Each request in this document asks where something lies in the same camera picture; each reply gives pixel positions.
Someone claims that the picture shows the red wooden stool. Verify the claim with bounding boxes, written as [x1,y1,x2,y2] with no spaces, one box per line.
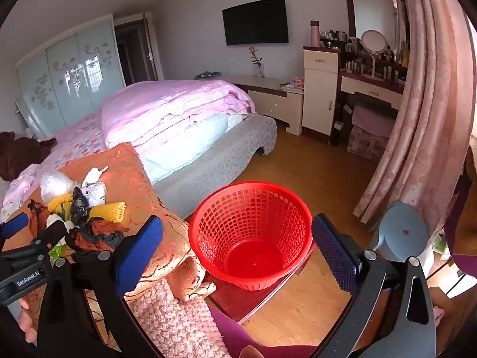
[209,250,317,323]

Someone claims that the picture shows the cloth-covered stool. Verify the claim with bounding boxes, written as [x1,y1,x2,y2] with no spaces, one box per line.
[348,104,396,163]

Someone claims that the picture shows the white dressing table with mirror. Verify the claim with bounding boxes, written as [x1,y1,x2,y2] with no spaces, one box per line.
[320,28,410,83]

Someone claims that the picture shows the framed dresser mirror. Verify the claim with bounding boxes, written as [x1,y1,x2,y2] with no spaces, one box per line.
[343,0,410,51]

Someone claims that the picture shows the dark wooden door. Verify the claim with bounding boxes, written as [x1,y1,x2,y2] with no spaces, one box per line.
[114,18,159,86]

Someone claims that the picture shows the rose in glass vase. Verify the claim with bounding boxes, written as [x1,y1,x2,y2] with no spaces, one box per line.
[249,47,265,79]

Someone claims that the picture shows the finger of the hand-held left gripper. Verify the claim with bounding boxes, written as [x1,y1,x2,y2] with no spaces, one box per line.
[22,223,73,265]
[0,214,29,240]

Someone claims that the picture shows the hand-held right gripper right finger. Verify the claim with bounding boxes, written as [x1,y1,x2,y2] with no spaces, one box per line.
[311,213,438,358]

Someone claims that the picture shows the brown plush toy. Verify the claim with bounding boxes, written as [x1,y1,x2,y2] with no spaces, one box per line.
[0,131,58,181]

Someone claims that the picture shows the person's left hand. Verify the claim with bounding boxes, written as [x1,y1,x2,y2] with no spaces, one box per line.
[17,297,38,344]

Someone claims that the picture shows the white packet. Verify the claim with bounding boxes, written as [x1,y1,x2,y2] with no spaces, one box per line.
[83,182,107,207]

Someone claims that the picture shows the orange and black plastic bag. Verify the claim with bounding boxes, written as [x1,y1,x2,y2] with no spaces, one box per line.
[69,217,125,252]

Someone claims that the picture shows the orange patterned cushion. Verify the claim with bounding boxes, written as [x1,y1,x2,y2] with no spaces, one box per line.
[11,142,217,303]

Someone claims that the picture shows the grey bed base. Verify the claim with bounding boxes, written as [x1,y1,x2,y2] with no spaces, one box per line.
[151,113,278,220]

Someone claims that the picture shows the pink floral bedsheet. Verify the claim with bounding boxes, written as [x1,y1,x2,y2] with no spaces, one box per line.
[0,112,109,224]

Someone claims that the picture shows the low cream cabinet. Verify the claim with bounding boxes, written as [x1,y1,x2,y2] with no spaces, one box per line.
[224,75,304,137]

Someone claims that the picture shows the person's purple clothing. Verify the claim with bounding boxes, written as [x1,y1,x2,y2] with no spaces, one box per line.
[207,306,317,358]

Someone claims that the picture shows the yellow foam net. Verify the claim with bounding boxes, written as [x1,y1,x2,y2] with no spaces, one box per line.
[89,201,127,224]
[47,193,73,213]

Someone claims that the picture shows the pink curtain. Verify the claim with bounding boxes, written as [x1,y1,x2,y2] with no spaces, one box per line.
[353,0,477,232]

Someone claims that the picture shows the red plastic basket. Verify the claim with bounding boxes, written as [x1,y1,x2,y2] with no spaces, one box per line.
[189,181,314,291]

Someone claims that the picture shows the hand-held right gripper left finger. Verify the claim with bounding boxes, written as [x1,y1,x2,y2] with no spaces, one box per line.
[37,214,165,358]

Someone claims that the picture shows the clear plastic bag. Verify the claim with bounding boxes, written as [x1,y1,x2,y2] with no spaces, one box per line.
[40,172,77,204]

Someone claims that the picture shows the round vanity mirror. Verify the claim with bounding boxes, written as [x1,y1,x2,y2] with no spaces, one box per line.
[360,30,390,80]

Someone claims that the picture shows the pink duvet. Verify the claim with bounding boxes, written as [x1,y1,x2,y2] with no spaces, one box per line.
[101,79,256,149]

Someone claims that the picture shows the cream dressing table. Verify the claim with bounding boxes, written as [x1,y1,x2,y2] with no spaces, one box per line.
[337,56,407,110]

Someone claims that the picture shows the pink fluffy mat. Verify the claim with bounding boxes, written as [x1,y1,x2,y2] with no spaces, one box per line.
[127,280,232,358]

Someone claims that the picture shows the brown wrapper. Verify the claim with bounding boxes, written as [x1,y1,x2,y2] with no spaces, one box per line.
[28,198,51,236]

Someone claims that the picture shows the wall-mounted television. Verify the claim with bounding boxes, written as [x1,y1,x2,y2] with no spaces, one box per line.
[222,0,289,47]

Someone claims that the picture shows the glass sliding-door wardrobe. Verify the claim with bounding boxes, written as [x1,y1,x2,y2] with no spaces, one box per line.
[15,14,126,138]

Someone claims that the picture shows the tall cream cabinet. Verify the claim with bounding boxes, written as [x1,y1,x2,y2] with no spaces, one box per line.
[302,47,341,146]

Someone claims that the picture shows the light blue quilt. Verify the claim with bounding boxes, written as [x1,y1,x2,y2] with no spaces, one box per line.
[134,114,247,185]

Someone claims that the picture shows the blue plastic stool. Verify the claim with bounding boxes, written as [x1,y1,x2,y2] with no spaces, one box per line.
[370,201,430,262]

